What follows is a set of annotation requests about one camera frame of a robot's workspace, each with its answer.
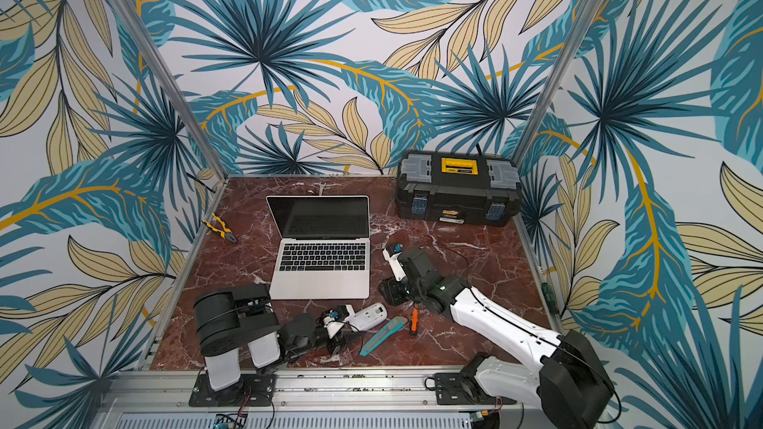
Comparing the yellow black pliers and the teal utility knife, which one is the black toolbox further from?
the yellow black pliers

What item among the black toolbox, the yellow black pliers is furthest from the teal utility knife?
the yellow black pliers

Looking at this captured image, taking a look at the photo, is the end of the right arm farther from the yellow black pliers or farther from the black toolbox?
the yellow black pliers

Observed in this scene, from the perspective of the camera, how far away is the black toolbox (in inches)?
37.7

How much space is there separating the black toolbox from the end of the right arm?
336 mm

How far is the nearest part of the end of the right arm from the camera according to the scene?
579 mm

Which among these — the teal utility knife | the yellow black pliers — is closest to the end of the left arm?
the teal utility knife

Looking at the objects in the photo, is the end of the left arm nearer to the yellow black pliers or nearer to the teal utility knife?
the teal utility knife

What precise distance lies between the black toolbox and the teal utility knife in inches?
14.0

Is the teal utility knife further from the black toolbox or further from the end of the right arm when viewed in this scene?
the black toolbox

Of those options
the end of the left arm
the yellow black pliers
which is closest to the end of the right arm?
the end of the left arm

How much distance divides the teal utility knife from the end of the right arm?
0.16m

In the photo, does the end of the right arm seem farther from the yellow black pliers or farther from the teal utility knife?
the yellow black pliers

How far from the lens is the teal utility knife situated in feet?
2.68
